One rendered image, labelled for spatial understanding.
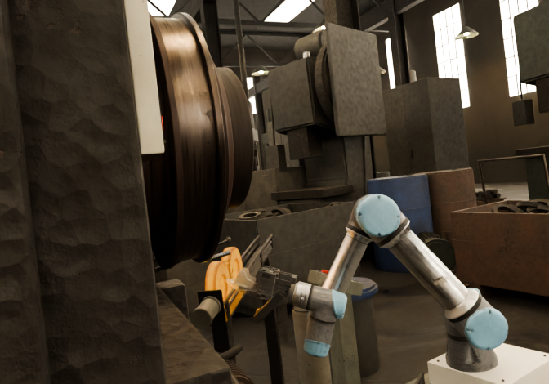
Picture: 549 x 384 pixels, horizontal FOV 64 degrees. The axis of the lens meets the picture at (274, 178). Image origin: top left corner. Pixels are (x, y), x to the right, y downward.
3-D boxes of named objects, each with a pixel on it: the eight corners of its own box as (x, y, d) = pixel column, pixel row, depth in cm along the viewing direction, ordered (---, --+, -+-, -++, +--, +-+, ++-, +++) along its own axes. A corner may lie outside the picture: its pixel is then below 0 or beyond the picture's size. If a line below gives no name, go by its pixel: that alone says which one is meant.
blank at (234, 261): (217, 255, 143) (227, 254, 142) (230, 242, 158) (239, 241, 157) (224, 301, 144) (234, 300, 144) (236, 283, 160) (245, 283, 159)
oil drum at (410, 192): (402, 276, 393) (391, 177, 392) (363, 266, 447) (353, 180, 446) (451, 264, 417) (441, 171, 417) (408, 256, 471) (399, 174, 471)
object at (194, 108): (198, 292, 62) (160, -43, 61) (149, 252, 105) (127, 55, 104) (241, 282, 64) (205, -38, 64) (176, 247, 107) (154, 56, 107)
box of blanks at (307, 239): (267, 329, 296) (254, 215, 296) (205, 308, 361) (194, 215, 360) (364, 291, 362) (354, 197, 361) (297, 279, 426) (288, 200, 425)
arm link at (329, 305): (341, 326, 124) (348, 296, 124) (304, 315, 126) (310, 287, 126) (342, 318, 132) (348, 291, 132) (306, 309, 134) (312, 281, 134)
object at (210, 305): (192, 330, 120) (188, 309, 119) (203, 315, 128) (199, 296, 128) (212, 329, 119) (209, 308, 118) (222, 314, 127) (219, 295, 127)
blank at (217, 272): (201, 271, 127) (212, 270, 127) (217, 255, 143) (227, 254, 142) (209, 322, 129) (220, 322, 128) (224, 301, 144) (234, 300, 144)
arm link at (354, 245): (359, 188, 147) (297, 319, 148) (363, 188, 136) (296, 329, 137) (390, 203, 146) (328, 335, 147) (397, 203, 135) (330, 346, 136)
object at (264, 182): (253, 254, 592) (244, 172, 591) (315, 259, 513) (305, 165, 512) (222, 262, 555) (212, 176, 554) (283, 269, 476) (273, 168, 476)
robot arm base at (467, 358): (466, 349, 148) (462, 319, 149) (508, 360, 135) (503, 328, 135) (435, 363, 141) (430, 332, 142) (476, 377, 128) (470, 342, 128)
